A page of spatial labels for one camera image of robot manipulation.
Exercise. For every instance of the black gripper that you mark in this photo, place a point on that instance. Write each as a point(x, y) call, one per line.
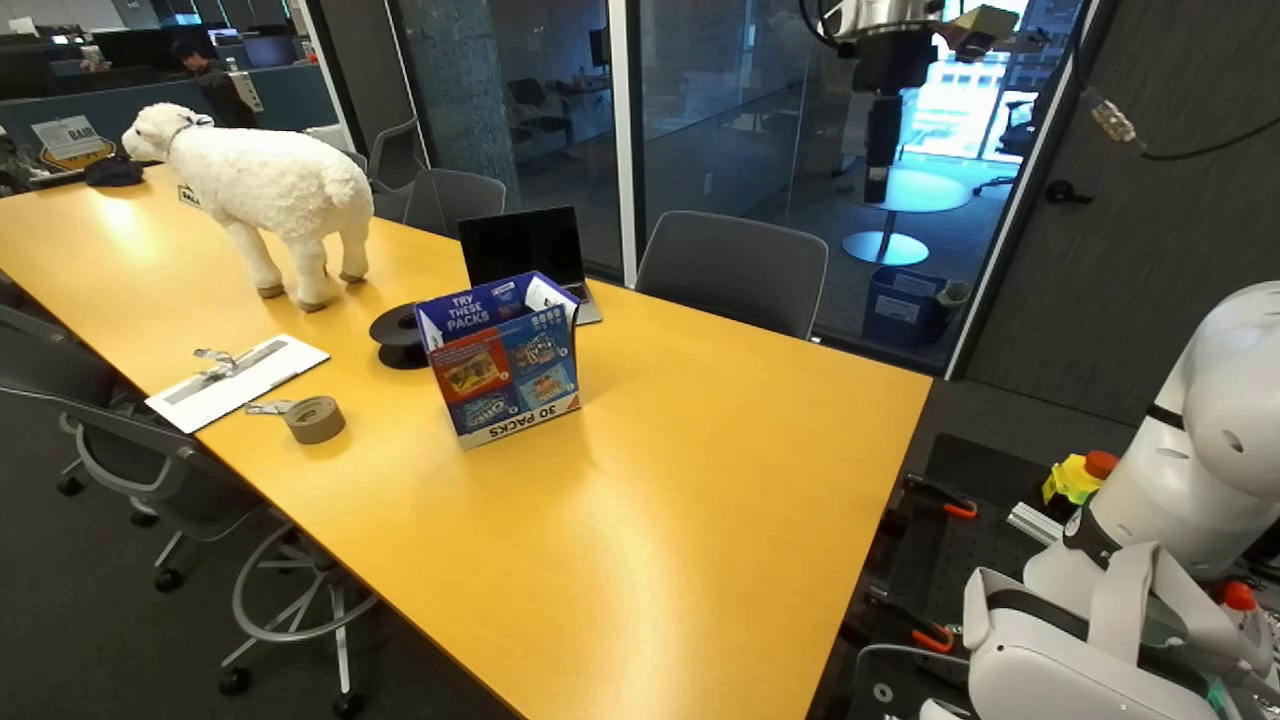
point(891, 60)

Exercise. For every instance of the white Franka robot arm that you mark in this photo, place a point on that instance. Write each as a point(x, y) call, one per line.
point(1200, 425)

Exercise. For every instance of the blue cardboard box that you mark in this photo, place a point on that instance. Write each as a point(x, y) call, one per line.
point(503, 365)

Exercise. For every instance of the round white table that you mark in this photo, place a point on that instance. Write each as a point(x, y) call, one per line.
point(924, 194)

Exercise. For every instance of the grey open laptop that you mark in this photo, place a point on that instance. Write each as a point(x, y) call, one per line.
point(520, 244)

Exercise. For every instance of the yellow red emergency stop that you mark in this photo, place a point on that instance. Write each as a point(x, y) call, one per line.
point(1076, 478)

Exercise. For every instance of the black equipment case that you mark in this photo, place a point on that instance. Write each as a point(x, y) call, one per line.
point(961, 534)

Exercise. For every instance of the black filament spool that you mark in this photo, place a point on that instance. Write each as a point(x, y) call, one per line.
point(399, 333)

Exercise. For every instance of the white VR headset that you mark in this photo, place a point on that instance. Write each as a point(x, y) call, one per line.
point(1066, 665)

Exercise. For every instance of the blue cubicle partition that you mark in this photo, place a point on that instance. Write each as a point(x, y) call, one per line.
point(285, 102)

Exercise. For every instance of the white plush sheep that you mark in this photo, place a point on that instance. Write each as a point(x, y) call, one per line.
point(265, 186)

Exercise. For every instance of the grey tape roll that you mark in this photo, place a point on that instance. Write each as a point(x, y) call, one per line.
point(314, 422)

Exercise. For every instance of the white paper sheet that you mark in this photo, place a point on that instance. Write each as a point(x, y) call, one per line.
point(235, 387)

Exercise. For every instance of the black pouch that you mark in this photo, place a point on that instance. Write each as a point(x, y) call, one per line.
point(113, 168)

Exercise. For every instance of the grey desk phone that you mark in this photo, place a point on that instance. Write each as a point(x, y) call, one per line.
point(66, 143)

